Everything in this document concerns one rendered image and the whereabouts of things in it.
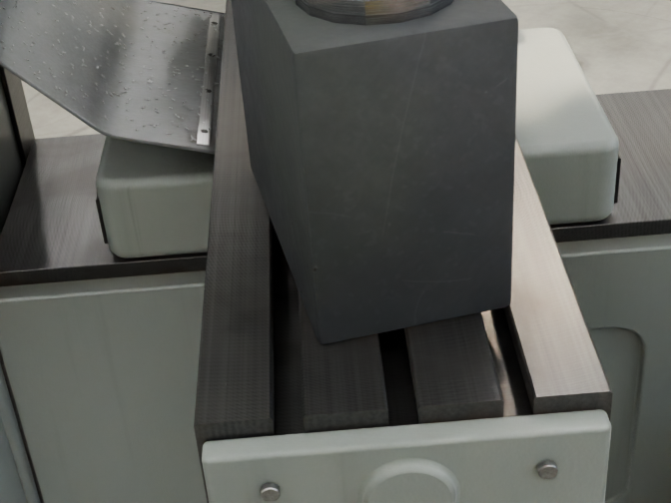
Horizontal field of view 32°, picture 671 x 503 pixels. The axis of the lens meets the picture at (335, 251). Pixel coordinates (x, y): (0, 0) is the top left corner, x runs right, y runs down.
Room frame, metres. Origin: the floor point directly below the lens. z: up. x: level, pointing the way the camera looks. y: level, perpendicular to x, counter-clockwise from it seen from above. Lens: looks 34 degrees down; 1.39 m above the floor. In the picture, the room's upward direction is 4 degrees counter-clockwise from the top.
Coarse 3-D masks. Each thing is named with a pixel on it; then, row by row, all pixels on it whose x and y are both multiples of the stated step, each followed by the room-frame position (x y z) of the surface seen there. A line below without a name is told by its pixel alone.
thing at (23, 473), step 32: (0, 96) 1.14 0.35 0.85; (0, 128) 1.12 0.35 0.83; (32, 128) 1.22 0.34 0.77; (0, 160) 1.09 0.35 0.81; (0, 192) 1.06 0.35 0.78; (0, 224) 1.03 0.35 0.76; (0, 352) 0.92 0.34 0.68; (0, 384) 0.91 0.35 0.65; (0, 416) 0.90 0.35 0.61; (0, 448) 0.89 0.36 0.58; (0, 480) 0.88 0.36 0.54; (32, 480) 0.92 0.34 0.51
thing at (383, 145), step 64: (256, 0) 0.63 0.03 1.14; (320, 0) 0.57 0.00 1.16; (384, 0) 0.56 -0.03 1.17; (448, 0) 0.58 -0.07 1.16; (256, 64) 0.66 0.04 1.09; (320, 64) 0.53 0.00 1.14; (384, 64) 0.54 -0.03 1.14; (448, 64) 0.55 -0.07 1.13; (512, 64) 0.55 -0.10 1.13; (256, 128) 0.69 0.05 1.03; (320, 128) 0.53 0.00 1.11; (384, 128) 0.54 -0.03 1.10; (448, 128) 0.55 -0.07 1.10; (512, 128) 0.56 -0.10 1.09; (320, 192) 0.53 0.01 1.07; (384, 192) 0.54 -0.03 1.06; (448, 192) 0.55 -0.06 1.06; (512, 192) 0.56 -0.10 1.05; (320, 256) 0.53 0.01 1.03; (384, 256) 0.54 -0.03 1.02; (448, 256) 0.55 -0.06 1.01; (320, 320) 0.53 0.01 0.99; (384, 320) 0.54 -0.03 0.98
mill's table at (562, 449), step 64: (256, 192) 0.71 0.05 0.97; (256, 256) 0.63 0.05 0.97; (512, 256) 0.61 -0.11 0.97; (256, 320) 0.56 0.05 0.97; (448, 320) 0.55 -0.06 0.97; (512, 320) 0.54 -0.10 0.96; (576, 320) 0.54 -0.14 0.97; (256, 384) 0.50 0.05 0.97; (320, 384) 0.50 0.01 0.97; (384, 384) 0.52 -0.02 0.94; (448, 384) 0.49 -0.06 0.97; (512, 384) 0.51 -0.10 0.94; (576, 384) 0.48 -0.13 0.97; (256, 448) 0.46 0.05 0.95; (320, 448) 0.46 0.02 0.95; (384, 448) 0.46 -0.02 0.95; (448, 448) 0.46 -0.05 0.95; (512, 448) 0.46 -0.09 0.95; (576, 448) 0.46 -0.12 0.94
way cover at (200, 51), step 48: (0, 0) 1.00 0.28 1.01; (48, 0) 1.08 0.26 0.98; (96, 0) 1.15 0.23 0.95; (144, 0) 1.23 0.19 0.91; (0, 48) 0.93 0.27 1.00; (48, 48) 0.99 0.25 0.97; (96, 48) 1.05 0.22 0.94; (144, 48) 1.11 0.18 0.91; (192, 48) 1.13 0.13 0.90; (48, 96) 0.91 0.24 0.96; (96, 96) 0.97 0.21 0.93; (144, 96) 1.00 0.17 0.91; (192, 96) 1.02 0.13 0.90; (192, 144) 0.92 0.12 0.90
